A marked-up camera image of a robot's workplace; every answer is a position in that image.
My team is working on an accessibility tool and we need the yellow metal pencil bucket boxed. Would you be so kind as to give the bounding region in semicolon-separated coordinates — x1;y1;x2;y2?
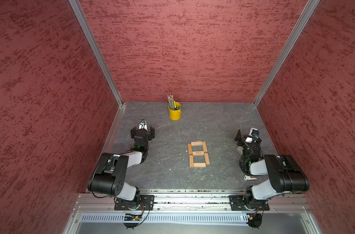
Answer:
168;102;181;121

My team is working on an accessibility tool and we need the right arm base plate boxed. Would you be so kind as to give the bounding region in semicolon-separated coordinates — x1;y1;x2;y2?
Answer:
228;196;270;212

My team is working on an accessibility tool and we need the right aluminium frame post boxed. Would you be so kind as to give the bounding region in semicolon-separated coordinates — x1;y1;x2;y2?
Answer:
253;0;320;106

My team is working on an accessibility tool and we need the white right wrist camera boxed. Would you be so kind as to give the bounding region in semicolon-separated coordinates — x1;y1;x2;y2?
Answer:
245;128;260;143

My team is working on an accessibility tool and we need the white perforated cable duct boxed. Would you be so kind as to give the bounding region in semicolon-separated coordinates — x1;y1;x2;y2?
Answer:
80;213;248;225

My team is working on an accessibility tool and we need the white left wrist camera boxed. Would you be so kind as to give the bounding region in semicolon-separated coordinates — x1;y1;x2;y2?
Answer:
138;119;148;131

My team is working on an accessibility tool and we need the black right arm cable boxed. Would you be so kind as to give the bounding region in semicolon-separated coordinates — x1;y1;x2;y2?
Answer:
238;146;253;176

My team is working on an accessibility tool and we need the left aluminium frame post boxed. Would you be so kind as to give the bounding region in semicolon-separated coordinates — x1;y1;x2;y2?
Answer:
69;0;123;107

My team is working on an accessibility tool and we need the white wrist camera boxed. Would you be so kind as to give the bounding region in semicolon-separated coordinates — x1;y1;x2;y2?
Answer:
245;128;260;143
138;119;148;131

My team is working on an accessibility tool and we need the bundle of coloured pencils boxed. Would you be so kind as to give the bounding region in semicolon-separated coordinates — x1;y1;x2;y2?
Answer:
167;95;176;111

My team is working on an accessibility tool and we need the engraved wooden block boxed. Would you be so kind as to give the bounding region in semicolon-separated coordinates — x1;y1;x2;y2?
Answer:
192;151;205;156

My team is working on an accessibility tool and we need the small white plastic clip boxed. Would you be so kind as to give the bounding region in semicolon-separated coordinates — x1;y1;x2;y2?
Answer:
244;175;257;181

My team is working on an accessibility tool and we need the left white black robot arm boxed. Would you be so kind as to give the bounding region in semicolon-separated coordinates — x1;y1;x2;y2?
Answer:
87;125;155;205

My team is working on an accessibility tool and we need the aluminium frame post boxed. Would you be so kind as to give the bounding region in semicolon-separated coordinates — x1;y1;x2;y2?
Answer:
253;0;320;106
69;0;123;107

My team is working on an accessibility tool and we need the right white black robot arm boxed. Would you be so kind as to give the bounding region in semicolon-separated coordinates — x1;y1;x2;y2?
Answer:
234;128;310;211

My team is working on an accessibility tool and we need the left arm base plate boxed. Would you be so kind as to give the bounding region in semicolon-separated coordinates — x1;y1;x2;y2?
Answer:
114;195;155;211

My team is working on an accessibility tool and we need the aluminium front rail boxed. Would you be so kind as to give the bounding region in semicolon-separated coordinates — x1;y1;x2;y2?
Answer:
73;190;311;213

